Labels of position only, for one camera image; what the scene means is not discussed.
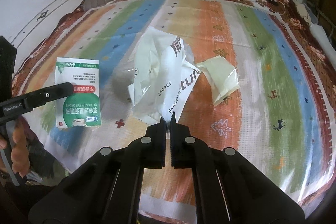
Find green white medicine box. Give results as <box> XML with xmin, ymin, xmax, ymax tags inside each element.
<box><xmin>55</xmin><ymin>57</ymin><xmax>101</xmax><ymax>128</ymax></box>

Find white plastic wrapper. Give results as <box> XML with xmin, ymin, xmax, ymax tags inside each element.
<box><xmin>128</xmin><ymin>27</ymin><xmax>201</xmax><ymax>124</ymax></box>

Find pale yellow snack wrapper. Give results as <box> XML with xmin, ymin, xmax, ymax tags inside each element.
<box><xmin>197</xmin><ymin>56</ymin><xmax>240</xmax><ymax>106</ymax></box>

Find person's left hand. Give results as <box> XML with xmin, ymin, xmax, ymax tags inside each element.
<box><xmin>11</xmin><ymin>120</ymin><xmax>30</xmax><ymax>177</ymax></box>

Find white headboard panel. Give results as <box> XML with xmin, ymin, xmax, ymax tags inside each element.
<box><xmin>1</xmin><ymin>0</ymin><xmax>83</xmax><ymax>70</ymax></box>

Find colourful striped woven blanket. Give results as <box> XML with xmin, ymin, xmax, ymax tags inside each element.
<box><xmin>19</xmin><ymin>0</ymin><xmax>333</xmax><ymax>214</ymax></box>

